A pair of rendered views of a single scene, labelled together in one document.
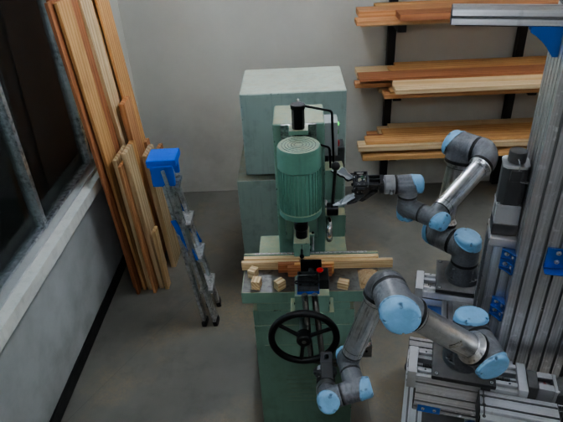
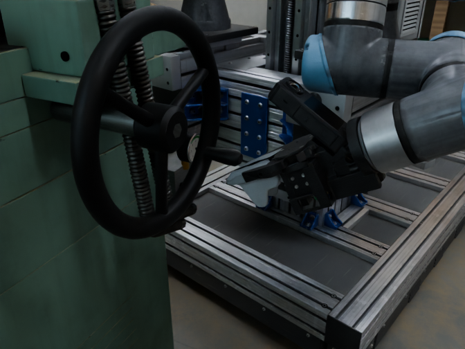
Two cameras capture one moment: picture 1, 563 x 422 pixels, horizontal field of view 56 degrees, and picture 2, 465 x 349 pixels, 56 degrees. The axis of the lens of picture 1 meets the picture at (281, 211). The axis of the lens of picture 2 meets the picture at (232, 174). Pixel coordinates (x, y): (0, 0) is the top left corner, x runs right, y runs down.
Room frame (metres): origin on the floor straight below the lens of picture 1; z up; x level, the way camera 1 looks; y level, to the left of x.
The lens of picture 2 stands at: (1.24, 0.38, 1.01)
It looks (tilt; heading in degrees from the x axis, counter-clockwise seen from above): 27 degrees down; 294
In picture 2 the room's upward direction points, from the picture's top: straight up
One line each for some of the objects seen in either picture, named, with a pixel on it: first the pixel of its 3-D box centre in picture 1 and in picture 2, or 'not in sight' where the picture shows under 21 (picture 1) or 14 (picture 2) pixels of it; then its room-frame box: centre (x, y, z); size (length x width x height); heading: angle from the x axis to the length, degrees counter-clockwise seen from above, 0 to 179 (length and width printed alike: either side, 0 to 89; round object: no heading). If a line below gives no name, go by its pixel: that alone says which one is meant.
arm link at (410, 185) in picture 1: (408, 184); not in sight; (1.77, -0.50, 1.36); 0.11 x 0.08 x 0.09; 87
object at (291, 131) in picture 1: (298, 123); not in sight; (2.01, -0.09, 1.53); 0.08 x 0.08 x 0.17; 87
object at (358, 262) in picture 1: (316, 264); not in sight; (1.87, -0.14, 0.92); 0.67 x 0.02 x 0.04; 87
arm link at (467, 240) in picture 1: (465, 246); not in sight; (1.85, -0.79, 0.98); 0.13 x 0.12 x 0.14; 39
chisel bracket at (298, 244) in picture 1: (302, 242); not in sight; (1.89, -0.08, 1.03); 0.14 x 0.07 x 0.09; 177
